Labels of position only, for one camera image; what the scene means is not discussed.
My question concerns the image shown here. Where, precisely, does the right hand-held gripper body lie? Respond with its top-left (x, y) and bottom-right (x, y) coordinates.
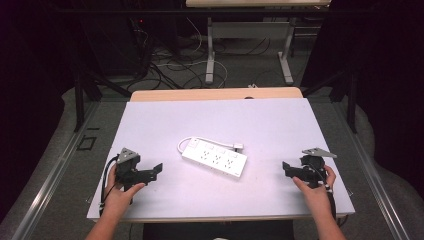
top-left (298, 147), bottom-right (338, 190)

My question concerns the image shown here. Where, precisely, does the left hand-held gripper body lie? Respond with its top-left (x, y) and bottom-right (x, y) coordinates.
top-left (114, 147), bottom-right (148, 193)

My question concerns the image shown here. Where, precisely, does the white power cord with plug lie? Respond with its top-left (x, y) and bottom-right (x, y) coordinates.
top-left (176, 135), bottom-right (245, 155)

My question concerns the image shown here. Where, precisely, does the white power strip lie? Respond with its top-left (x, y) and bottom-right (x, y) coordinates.
top-left (181, 137), bottom-right (249, 180)

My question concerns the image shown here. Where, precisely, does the person's right hand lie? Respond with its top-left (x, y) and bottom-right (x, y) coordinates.
top-left (292, 165), bottom-right (337, 218)

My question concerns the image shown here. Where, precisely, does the person's left hand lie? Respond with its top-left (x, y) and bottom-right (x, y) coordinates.
top-left (104, 164), bottom-right (147, 218)

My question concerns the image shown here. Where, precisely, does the black metal stand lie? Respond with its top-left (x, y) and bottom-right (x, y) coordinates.
top-left (301, 68), bottom-right (359, 134)
top-left (72, 63), bottom-right (134, 133)

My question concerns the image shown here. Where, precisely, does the white table cover board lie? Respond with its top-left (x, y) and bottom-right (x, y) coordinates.
top-left (86, 97), bottom-right (356, 222)

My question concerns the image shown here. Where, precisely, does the wooden table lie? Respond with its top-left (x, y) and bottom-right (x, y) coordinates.
top-left (98, 86), bottom-right (348, 224)

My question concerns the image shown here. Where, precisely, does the dark device with red light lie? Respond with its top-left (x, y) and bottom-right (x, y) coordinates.
top-left (128, 16), bottom-right (155, 83)

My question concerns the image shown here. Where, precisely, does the white desk with metal legs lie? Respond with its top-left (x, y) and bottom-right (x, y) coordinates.
top-left (185, 0), bottom-right (332, 86)

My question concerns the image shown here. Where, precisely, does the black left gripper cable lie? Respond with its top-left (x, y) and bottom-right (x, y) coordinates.
top-left (99, 155), bottom-right (120, 216)

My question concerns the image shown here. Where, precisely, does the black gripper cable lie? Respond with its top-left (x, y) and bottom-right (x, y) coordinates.
top-left (99, 155), bottom-right (120, 216)
top-left (324, 186), bottom-right (338, 222)

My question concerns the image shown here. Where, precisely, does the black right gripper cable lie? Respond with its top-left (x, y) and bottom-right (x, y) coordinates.
top-left (324, 186), bottom-right (338, 222)

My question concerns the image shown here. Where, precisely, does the aluminium floor rail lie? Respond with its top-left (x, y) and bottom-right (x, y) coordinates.
top-left (11, 101), bottom-right (102, 240)
top-left (333, 101), bottom-right (412, 240)

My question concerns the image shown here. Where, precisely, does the bundle of black floor cables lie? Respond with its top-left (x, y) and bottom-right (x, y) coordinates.
top-left (125, 36), bottom-right (272, 91)

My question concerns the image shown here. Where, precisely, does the white floor cable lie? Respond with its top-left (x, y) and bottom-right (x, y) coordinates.
top-left (155, 16), bottom-right (230, 89)

